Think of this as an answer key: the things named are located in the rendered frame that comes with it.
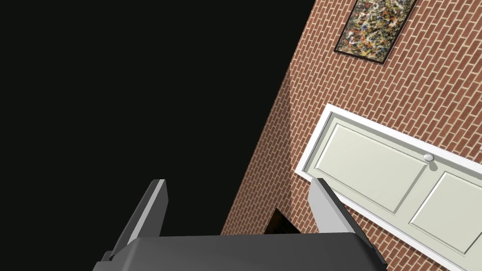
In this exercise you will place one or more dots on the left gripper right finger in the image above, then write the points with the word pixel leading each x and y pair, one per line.
pixel 327 212

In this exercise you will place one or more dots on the pale cream panelled door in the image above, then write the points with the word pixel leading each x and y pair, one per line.
pixel 380 173

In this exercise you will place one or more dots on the silver round door knob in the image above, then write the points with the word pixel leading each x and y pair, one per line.
pixel 429 157

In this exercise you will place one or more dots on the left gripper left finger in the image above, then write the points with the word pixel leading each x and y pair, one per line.
pixel 148 210

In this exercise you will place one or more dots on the abstract speckled framed painting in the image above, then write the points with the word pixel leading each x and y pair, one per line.
pixel 374 26

